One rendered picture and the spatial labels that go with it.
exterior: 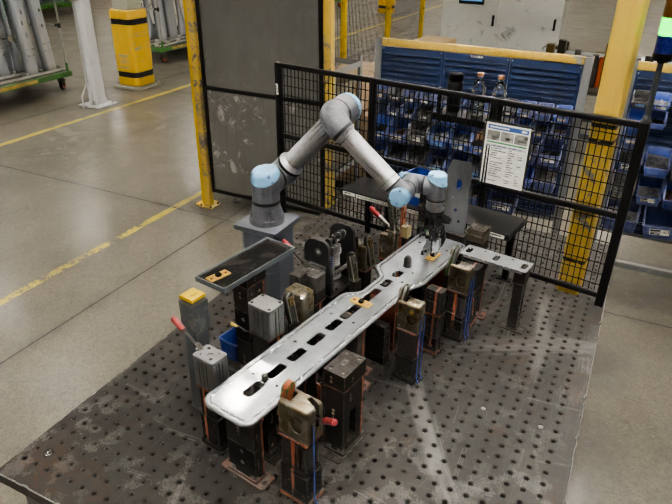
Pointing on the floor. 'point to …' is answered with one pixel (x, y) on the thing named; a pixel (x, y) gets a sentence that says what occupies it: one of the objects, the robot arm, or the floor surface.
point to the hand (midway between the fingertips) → (433, 251)
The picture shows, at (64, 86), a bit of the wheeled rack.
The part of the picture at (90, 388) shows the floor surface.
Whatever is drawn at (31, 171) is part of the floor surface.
